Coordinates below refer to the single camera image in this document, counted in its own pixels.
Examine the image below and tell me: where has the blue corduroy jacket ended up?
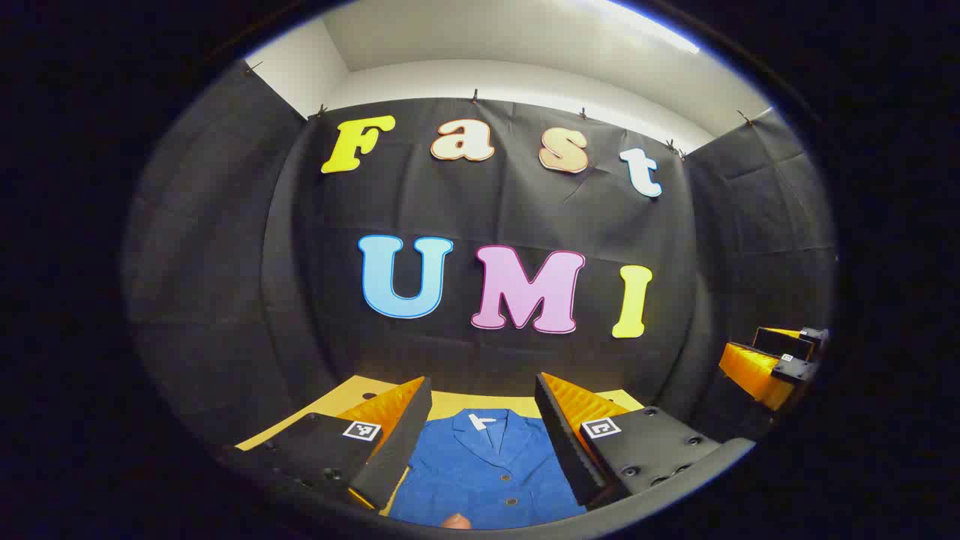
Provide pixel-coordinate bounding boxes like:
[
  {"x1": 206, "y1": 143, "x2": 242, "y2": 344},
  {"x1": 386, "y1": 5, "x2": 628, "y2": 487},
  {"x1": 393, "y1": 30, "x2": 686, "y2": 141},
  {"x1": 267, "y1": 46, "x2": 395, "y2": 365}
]
[{"x1": 388, "y1": 409, "x2": 587, "y2": 530}]

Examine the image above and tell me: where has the black backdrop cloth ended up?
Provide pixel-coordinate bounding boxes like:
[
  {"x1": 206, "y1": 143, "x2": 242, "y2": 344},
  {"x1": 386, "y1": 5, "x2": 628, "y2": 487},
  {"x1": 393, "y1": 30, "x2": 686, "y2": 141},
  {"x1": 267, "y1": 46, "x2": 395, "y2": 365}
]
[{"x1": 124, "y1": 60, "x2": 837, "y2": 451}]

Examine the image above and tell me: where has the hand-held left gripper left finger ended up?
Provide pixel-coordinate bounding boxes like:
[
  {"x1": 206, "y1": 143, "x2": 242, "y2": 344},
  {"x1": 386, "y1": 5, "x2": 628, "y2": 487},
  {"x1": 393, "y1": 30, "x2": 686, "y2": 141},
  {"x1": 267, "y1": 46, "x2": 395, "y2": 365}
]
[{"x1": 221, "y1": 376, "x2": 434, "y2": 511}]

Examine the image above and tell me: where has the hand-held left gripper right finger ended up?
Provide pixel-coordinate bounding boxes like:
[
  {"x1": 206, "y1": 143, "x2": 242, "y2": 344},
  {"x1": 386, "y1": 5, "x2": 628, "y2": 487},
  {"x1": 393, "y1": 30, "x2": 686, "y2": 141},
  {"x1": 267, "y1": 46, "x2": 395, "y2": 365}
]
[{"x1": 534, "y1": 373, "x2": 755, "y2": 511}]

